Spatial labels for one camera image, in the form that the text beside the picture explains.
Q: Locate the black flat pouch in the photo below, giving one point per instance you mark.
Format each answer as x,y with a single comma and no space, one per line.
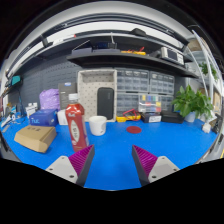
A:
171,117

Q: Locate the black overhead shelf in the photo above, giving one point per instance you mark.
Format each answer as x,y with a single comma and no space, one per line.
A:
113,59

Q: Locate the white shelf unit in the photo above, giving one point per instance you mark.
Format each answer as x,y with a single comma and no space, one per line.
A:
206,63

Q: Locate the beige dotted fabric bin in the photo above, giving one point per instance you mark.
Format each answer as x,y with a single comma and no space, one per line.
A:
88,96

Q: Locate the black box with white label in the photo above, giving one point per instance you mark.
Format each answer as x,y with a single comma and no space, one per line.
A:
151,118

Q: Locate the blue product box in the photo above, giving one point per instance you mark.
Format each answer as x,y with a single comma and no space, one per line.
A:
43,118

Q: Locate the grey pegboard panel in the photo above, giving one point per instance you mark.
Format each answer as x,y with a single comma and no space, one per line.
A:
43,76

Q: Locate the grey small-parts drawer cabinet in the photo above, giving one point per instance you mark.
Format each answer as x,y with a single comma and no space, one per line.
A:
127,101
161,83
167,102
132,80

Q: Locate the yellow multimeter with red leads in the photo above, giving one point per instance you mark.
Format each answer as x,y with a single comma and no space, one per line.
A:
128,117

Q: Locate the purple plastic bag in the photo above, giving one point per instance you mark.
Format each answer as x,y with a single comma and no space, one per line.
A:
49,99

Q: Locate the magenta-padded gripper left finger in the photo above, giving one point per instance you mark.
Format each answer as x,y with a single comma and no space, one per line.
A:
63,166

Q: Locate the flat round red coaster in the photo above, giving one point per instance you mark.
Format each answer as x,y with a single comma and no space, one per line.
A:
134,129

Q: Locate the clear organiser box coloured parts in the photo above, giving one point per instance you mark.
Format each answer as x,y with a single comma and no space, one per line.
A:
150,102

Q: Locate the green potted plant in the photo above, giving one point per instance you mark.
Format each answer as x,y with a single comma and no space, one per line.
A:
191,101

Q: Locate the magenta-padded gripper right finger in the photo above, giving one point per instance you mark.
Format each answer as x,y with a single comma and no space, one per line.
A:
161,166

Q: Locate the small white labelled box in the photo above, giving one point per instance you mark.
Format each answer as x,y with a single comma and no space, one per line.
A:
31,111

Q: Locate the red drink bottle white cap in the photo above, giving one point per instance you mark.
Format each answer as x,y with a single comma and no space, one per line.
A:
76,128

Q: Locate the brown cardboard box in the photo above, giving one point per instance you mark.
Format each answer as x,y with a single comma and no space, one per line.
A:
35,136

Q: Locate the black zip case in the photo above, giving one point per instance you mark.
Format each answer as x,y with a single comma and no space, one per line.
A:
105,103

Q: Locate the white cup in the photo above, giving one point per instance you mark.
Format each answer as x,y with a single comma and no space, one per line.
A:
97,126

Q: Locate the dark grey flat box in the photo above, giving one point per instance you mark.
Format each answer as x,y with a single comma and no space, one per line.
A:
65,98

